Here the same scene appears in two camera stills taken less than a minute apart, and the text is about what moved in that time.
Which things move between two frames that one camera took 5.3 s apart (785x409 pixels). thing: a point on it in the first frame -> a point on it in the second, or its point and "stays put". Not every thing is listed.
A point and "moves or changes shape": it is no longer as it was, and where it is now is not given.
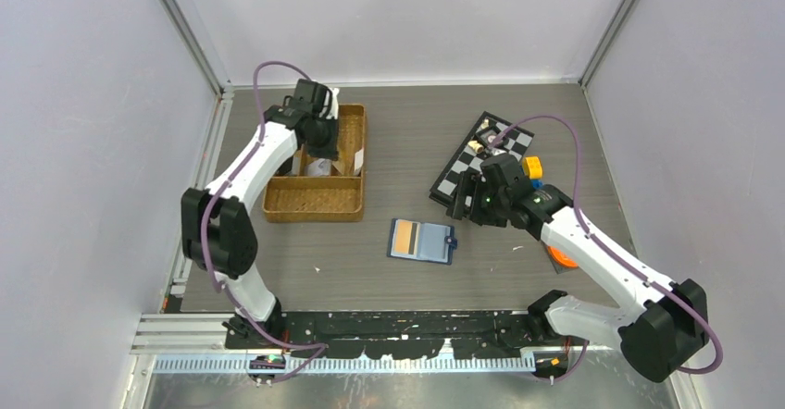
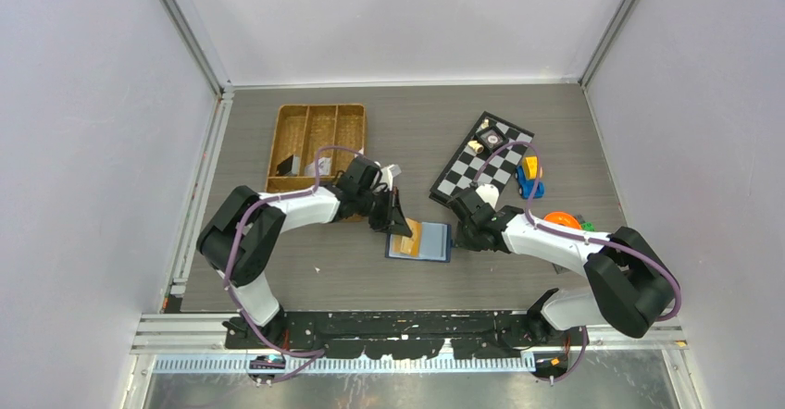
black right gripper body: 489,206 -> 466,237
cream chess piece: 475,145 stays put
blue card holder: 422,241 stays put
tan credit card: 405,238 stays put
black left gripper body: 326,141 -> 363,197
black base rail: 396,333 stays put
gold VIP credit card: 358,161 moves or changes shape
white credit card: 319,167 stays put
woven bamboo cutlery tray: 320,189 stays put
